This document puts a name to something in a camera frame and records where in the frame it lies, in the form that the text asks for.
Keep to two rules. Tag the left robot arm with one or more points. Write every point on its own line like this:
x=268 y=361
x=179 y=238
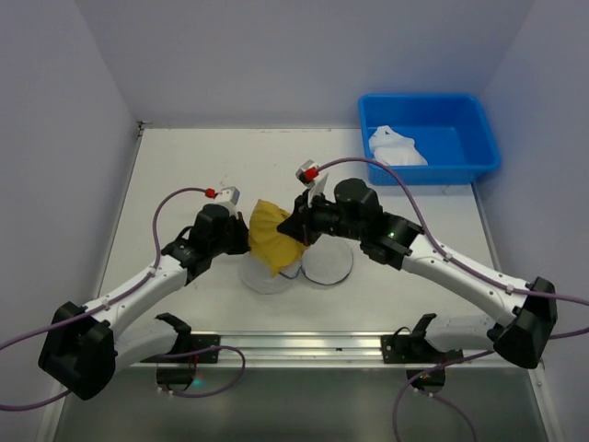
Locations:
x=89 y=344

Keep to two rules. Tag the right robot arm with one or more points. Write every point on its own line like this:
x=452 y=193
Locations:
x=516 y=316

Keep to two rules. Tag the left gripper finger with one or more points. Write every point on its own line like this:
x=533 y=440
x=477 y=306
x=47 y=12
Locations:
x=240 y=222
x=240 y=242

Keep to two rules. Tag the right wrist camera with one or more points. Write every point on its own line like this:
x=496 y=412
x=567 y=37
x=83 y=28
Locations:
x=314 y=180

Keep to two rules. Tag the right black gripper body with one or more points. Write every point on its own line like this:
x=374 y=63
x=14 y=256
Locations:
x=301 y=221

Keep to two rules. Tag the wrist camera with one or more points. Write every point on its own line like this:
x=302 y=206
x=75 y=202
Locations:
x=314 y=180
x=227 y=195

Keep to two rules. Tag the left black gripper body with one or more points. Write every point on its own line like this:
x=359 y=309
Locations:
x=239 y=233

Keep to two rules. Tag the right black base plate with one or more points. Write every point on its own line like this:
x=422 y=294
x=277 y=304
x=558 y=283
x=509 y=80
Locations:
x=405 y=346

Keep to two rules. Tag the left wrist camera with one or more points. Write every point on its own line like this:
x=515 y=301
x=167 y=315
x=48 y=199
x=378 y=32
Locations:
x=227 y=195

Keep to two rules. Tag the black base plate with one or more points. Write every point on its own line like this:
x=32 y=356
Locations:
x=405 y=346
x=198 y=344

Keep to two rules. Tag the yellow garment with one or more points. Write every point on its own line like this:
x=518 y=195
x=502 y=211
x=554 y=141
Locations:
x=267 y=245

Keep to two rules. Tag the blue plastic bin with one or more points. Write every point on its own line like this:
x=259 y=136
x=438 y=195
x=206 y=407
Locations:
x=450 y=131

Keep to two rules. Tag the white mesh laundry bag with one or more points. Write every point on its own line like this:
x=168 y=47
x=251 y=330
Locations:
x=326 y=264

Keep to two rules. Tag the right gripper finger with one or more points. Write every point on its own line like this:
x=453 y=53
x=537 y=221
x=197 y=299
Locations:
x=313 y=229
x=295 y=225

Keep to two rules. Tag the white bra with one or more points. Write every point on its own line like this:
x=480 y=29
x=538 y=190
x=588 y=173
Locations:
x=393 y=149

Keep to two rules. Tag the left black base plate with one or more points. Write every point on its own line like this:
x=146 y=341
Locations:
x=198 y=344

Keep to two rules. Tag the aluminium mounting rail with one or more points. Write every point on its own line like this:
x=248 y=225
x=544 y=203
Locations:
x=299 y=346

